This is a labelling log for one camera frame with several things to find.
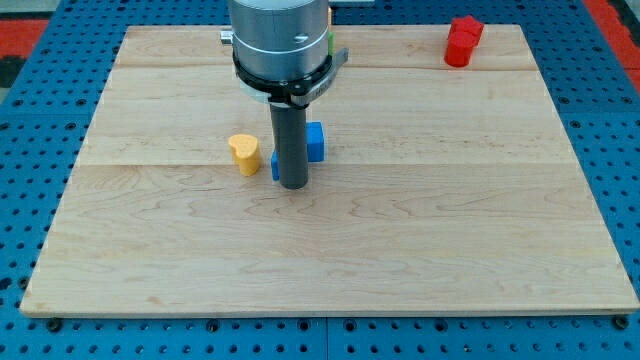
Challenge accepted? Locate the red block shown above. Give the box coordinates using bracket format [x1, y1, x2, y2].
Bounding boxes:
[444, 15, 484, 67]

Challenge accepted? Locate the green block behind arm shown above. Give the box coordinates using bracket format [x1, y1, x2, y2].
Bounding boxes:
[327, 7, 334, 56]

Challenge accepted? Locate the blue block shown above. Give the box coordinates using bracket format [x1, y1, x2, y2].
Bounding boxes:
[270, 121, 325, 181]

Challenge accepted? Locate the yellow heart block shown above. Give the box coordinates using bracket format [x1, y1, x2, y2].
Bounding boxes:
[228, 134, 262, 176]

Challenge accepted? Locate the wooden board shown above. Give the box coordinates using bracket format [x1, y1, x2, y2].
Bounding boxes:
[20, 25, 639, 318]

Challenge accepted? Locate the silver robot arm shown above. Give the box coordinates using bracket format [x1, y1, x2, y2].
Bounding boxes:
[228, 0, 332, 189]

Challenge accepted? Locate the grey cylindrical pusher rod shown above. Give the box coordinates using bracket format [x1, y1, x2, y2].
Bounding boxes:
[270, 105, 308, 189]

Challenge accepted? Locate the black clamp ring with bracket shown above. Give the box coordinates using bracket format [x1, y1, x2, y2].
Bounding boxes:
[232, 47, 350, 109]

